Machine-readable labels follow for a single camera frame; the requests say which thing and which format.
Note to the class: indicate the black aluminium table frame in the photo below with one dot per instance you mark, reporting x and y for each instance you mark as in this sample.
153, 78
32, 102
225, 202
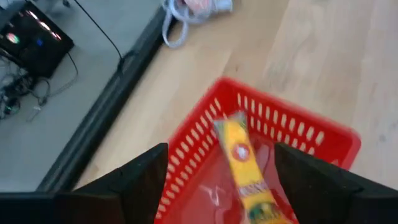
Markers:
102, 118

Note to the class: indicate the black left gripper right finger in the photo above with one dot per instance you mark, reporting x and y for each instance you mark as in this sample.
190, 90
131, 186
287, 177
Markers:
326, 199

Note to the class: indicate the black computer case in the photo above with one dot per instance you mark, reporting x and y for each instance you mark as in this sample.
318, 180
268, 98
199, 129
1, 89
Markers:
40, 53

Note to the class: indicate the yellow crayon pack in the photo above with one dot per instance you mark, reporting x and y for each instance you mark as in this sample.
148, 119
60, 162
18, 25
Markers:
245, 168

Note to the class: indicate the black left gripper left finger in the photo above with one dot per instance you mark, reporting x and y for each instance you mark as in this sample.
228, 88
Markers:
124, 199

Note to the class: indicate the red plastic basket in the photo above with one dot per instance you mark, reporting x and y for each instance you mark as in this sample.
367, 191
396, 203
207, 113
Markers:
335, 137

